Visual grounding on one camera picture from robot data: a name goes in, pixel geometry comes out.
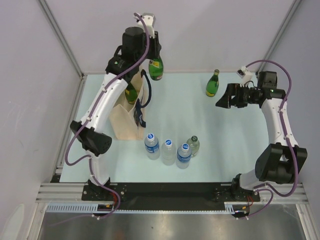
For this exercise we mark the blue label water bottle right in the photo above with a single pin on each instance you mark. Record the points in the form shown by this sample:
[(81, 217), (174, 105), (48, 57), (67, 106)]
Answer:
[(184, 154)]

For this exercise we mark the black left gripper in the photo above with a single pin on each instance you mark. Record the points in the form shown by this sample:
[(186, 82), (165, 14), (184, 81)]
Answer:
[(156, 46)]

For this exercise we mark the clear plastic water bottle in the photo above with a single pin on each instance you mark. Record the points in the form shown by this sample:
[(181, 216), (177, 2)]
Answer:
[(168, 152)]

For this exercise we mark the white cable duct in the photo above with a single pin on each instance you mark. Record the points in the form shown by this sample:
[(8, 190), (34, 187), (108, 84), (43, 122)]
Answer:
[(95, 208)]

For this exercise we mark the beige canvas tote bag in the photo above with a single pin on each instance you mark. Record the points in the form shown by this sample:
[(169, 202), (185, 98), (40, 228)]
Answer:
[(123, 117)]

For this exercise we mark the green bottle red label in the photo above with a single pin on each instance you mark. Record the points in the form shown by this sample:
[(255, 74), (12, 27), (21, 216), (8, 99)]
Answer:
[(156, 69)]

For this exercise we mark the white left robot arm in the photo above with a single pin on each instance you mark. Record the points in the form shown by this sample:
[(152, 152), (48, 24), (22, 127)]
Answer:
[(89, 129)]

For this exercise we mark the blue label water bottle left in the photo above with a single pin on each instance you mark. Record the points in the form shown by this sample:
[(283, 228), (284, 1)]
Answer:
[(152, 146)]

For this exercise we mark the green glass bottle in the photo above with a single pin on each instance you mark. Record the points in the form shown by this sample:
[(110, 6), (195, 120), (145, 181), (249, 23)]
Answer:
[(131, 94), (213, 84)]

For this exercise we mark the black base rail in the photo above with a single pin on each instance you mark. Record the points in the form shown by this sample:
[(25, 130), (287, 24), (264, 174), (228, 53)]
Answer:
[(217, 191)]

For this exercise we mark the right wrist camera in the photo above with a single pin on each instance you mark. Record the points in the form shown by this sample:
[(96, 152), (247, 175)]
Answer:
[(245, 75)]

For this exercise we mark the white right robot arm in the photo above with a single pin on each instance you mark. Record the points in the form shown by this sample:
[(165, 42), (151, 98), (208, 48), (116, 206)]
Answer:
[(278, 167)]

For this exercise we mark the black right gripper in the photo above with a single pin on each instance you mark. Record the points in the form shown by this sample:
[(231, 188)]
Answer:
[(232, 89)]

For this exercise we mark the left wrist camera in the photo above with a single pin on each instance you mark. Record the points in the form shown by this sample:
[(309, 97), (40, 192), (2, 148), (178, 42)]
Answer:
[(149, 21)]

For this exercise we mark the blue label water bottle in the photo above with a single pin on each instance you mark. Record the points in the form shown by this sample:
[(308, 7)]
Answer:
[(184, 154), (152, 146)]

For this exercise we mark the green glass bottle front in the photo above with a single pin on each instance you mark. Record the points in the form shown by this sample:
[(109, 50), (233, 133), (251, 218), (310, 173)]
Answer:
[(131, 94)]

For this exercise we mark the clear glass bottle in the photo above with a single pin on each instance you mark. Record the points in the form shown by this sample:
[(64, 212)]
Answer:
[(194, 145)]

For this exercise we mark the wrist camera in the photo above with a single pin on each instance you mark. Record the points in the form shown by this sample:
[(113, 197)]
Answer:
[(149, 21), (245, 75)]

